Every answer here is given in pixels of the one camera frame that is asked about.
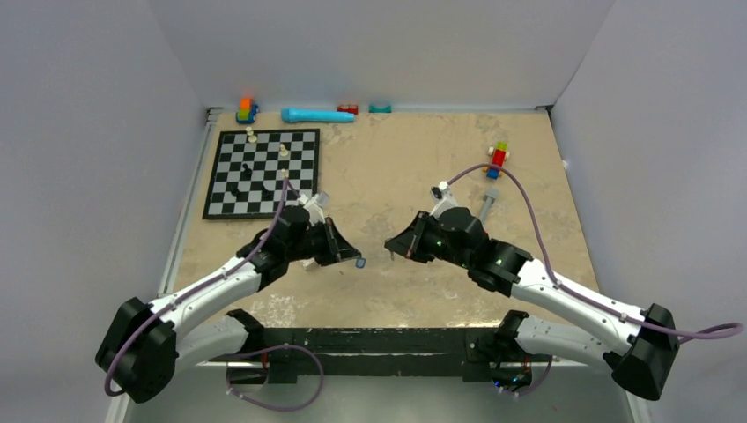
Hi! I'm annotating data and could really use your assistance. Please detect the colourful toy brick car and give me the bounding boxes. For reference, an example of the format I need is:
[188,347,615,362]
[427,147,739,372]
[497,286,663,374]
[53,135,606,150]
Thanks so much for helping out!
[484,142,509,180]

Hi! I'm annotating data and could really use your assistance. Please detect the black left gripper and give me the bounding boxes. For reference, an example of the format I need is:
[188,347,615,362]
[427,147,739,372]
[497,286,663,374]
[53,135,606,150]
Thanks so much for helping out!
[285,216,360,266]

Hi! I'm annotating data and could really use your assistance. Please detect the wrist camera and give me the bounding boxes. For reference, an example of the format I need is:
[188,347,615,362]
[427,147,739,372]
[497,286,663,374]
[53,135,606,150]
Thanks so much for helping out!
[298,191,329,226]
[430,181,460,219]

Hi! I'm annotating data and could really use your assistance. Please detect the white and blue toy brick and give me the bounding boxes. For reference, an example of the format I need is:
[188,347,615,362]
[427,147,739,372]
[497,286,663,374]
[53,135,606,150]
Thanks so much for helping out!
[300,259,318,271]

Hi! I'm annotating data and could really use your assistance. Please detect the teal arch toy block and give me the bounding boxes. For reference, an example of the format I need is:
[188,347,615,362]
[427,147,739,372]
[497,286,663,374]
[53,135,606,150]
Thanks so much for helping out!
[368,103,392,114]

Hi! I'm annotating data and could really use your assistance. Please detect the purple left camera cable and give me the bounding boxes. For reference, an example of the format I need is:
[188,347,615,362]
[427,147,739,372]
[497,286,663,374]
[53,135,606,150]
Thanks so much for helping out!
[103,177,293,398]

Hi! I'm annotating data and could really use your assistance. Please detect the grey toy brick post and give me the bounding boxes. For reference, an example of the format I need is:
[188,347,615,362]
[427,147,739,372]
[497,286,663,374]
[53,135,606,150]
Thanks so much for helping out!
[478,187,499,222]

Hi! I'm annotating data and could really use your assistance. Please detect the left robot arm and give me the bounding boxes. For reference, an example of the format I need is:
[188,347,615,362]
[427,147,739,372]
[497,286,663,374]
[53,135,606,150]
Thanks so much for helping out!
[95,204,361,403]

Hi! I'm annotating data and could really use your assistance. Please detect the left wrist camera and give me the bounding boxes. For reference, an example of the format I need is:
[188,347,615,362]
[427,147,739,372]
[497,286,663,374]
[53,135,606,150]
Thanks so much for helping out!
[298,191,329,226]

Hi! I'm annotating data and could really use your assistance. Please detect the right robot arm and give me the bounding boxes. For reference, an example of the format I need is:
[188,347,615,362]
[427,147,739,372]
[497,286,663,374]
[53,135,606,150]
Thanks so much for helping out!
[384,207,680,401]

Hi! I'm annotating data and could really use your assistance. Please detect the black and white chessboard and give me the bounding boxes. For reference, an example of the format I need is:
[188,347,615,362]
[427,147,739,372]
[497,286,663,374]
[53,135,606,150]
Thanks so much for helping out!
[203,129,322,220]

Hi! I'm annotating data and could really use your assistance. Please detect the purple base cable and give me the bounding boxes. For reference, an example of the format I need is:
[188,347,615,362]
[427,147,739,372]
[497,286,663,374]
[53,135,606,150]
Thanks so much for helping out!
[224,343,326,412]

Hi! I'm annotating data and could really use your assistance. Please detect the stacked colourful toy blocks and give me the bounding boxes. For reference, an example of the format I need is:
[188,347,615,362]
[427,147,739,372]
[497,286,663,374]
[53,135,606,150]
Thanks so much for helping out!
[235,97,259,125]

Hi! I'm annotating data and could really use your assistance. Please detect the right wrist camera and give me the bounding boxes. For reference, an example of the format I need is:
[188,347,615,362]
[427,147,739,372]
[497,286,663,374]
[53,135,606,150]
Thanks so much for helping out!
[430,181,460,219]

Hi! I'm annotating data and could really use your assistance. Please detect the red toy brick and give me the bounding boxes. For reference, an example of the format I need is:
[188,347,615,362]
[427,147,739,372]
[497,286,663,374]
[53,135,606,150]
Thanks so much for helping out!
[337,103,359,115]

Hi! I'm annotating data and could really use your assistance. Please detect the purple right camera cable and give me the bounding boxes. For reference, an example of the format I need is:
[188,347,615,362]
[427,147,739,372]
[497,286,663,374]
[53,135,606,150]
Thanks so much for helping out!
[446,163,745,345]

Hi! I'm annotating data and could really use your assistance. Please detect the light blue flashlight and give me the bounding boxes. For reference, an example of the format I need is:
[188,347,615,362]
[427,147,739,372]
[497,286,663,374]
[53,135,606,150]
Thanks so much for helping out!
[280,108,355,123]

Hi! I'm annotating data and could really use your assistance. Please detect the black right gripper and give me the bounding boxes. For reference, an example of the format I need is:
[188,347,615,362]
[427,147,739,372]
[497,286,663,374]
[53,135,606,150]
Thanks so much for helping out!
[385,210,471,269]

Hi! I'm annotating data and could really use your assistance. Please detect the purple camera cable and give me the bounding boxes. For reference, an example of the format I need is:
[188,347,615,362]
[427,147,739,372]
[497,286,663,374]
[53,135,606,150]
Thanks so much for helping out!
[446,163,745,345]
[103,177,293,398]

